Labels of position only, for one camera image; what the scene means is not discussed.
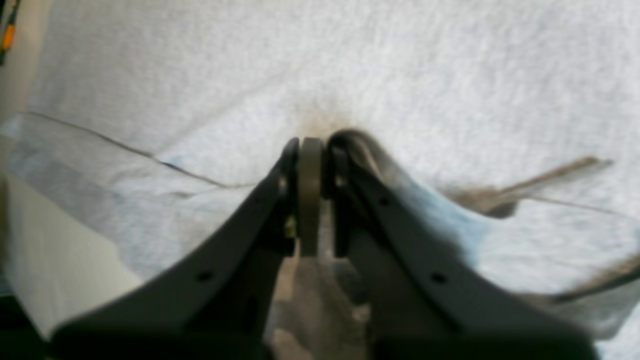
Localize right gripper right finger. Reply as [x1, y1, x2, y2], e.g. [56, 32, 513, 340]
[326, 136, 597, 360]

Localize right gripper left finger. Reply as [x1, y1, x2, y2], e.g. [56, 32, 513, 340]
[50, 137, 323, 360]

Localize grey T-shirt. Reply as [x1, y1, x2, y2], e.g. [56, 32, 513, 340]
[1, 0, 639, 360]

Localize orange object at edge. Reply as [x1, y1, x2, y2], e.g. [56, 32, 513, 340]
[0, 22, 16, 54]

